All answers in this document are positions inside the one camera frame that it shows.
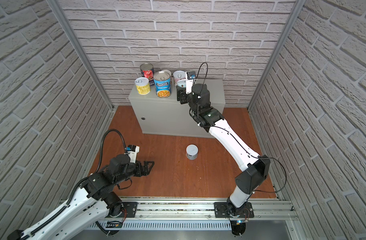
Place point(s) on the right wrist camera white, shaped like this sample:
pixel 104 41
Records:
pixel 191 77

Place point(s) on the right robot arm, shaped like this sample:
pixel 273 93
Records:
pixel 254 167

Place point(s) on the yellow labelled can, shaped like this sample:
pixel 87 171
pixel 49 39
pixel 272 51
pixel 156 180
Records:
pixel 142 85

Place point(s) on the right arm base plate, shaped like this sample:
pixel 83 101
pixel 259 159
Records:
pixel 227 210

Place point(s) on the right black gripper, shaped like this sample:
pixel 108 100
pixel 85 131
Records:
pixel 184 97

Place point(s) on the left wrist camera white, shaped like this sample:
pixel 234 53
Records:
pixel 132 151

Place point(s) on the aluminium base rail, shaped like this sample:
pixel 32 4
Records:
pixel 190 214

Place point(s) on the grey metal cabinet box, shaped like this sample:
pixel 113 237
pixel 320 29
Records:
pixel 164 116

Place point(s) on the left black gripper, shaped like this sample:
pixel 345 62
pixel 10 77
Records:
pixel 144 169

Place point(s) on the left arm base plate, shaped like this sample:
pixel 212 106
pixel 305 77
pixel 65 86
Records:
pixel 126 209

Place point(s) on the right aluminium corner post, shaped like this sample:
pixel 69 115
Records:
pixel 297 8

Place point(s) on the white flat-lid can front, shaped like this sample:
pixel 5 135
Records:
pixel 167 71

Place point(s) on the red tomato can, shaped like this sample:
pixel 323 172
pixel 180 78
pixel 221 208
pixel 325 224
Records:
pixel 147 71

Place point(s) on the left aluminium corner post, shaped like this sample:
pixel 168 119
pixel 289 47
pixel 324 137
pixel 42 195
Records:
pixel 70 33

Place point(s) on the aluminium corner post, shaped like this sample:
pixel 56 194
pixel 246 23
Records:
pixel 297 8
pixel 70 33

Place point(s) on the blue soup can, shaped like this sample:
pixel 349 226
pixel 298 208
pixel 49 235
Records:
pixel 162 84

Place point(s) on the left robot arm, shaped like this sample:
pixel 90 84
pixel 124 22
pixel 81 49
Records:
pixel 91 200

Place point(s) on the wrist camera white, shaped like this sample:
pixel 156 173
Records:
pixel 191 77
pixel 132 151

